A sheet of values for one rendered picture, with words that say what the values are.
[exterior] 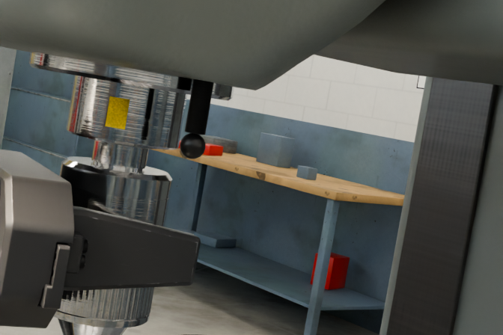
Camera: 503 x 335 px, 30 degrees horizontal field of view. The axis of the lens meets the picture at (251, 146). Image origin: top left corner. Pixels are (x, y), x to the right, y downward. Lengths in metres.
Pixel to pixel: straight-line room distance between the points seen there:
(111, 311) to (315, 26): 0.14
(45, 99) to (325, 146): 2.84
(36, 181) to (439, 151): 0.45
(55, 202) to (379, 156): 5.65
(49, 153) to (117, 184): 7.62
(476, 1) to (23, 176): 0.19
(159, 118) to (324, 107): 6.00
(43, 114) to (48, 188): 7.85
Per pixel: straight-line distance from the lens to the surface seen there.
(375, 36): 0.44
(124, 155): 0.39
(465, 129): 0.73
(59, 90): 7.98
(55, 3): 0.32
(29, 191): 0.34
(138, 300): 0.39
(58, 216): 0.34
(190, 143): 0.35
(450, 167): 0.74
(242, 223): 6.90
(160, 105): 0.38
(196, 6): 0.32
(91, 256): 0.37
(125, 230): 0.37
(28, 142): 8.38
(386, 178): 5.91
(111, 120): 0.38
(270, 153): 6.23
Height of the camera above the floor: 1.31
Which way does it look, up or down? 3 degrees down
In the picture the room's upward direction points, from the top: 10 degrees clockwise
